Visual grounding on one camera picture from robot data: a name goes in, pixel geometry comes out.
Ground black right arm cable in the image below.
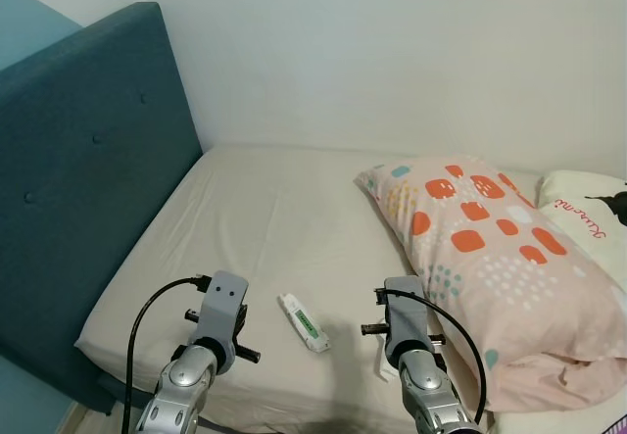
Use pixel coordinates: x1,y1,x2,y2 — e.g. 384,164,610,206
375,287,488,425

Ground white and green tube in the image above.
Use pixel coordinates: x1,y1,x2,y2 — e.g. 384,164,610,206
277,293,332,354

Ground pink spotted pillow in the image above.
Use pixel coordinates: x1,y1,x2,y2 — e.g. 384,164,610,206
354,155,627,413

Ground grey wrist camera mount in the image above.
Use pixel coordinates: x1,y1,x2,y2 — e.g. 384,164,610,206
192,271,248,347
382,277,432,366

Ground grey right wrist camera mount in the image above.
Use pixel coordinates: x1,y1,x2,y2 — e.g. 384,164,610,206
382,277,432,366

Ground blue upholstered bed headboard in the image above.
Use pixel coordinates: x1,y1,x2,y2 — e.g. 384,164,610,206
0,1,204,410

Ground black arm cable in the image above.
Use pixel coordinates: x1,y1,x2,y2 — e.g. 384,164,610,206
124,275,212,434
375,287,488,425

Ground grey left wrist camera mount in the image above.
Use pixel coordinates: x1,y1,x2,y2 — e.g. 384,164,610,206
192,271,248,347

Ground beige sheeted mattress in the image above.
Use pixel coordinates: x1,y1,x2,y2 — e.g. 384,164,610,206
76,143,627,430

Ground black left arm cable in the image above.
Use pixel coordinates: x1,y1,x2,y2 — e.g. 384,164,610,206
124,275,212,434

